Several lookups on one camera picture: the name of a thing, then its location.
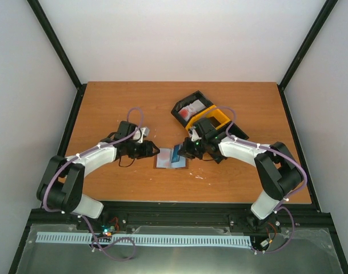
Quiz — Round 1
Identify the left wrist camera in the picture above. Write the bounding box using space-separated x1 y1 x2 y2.
133 127 150 143

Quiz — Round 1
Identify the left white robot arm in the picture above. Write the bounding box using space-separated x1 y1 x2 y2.
37 121 159 230

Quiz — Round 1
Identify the blue credit card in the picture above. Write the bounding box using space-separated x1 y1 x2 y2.
171 144 185 163

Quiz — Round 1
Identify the yellow bin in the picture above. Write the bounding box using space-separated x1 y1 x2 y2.
185 105 231 131

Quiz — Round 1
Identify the brown leather card holder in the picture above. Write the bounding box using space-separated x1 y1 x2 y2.
154 148 187 169

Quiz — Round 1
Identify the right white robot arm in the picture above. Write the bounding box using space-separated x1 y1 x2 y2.
178 118 307 220

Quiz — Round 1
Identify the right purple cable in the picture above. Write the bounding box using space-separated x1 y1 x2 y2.
203 106 308 255

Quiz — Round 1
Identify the black bin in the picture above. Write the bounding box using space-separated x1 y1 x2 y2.
171 91 213 127
207 121 250 164

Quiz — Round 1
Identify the red white credit card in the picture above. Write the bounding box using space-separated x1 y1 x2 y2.
156 148 171 168

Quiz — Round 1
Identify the light blue cable duct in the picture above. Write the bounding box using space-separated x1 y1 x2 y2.
35 232 251 248

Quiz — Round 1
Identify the red white card stack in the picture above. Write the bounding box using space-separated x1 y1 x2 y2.
178 100 206 121

